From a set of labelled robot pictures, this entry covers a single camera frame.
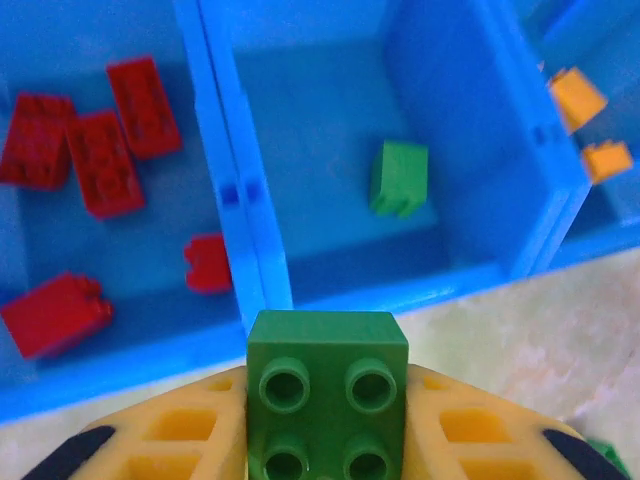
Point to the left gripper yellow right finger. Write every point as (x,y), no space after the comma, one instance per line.
(475,425)

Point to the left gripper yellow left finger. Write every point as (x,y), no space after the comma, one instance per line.
(175,430)

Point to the small green lego brick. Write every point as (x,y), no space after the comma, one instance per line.
(325,345)

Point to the small red lego brick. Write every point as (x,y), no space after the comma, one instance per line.
(207,262)

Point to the curved orange lego brick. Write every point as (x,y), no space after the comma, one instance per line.
(577,97)

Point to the blue plastic bin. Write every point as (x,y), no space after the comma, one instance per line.
(325,150)
(625,205)
(150,240)

